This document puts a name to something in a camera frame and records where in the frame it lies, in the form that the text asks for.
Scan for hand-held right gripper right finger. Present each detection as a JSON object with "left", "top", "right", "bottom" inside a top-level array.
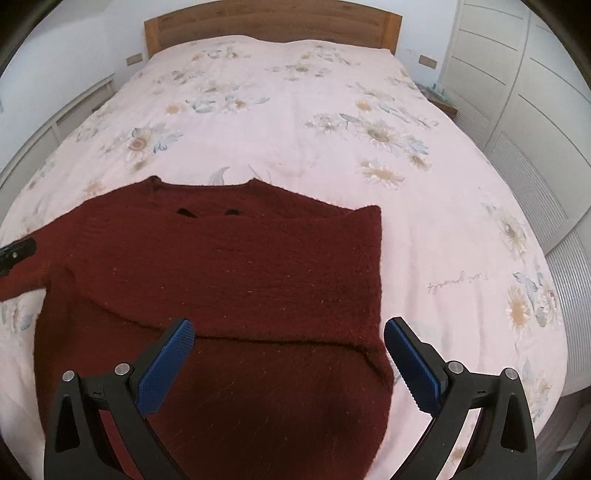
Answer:
[{"left": 384, "top": 316, "right": 539, "bottom": 480}]

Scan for white louvered wardrobe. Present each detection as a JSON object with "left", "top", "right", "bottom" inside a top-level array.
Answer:
[{"left": 438, "top": 0, "right": 591, "bottom": 393}]

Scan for wooden headboard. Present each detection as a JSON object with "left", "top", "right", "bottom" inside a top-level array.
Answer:
[{"left": 144, "top": 1, "right": 402, "bottom": 58}]

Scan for bed with floral sheet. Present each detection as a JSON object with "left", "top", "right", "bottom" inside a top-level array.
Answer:
[{"left": 0, "top": 36, "right": 570, "bottom": 480}]

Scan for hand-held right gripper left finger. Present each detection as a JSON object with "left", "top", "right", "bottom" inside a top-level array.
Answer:
[{"left": 44, "top": 318, "right": 195, "bottom": 480}]

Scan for dark red towel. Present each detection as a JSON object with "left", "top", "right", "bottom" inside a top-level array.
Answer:
[{"left": 0, "top": 176, "right": 395, "bottom": 480}]

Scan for wooden nightstand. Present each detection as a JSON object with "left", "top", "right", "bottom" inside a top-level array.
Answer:
[{"left": 413, "top": 80, "right": 459, "bottom": 117}]

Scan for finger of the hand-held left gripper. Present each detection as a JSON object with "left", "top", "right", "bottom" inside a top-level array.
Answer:
[{"left": 0, "top": 239, "right": 38, "bottom": 278}]

